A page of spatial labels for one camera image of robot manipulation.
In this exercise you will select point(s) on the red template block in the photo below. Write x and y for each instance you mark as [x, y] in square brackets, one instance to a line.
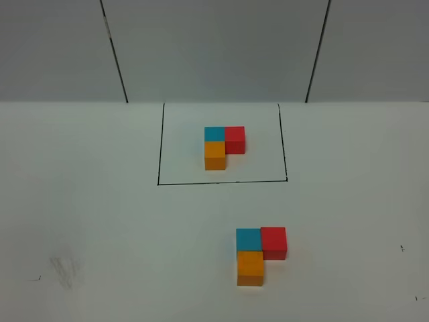
[235, 140]

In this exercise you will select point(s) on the blue template block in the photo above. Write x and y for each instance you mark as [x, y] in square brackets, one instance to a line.
[214, 134]

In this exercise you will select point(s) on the orange template block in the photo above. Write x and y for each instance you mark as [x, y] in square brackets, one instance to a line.
[214, 156]

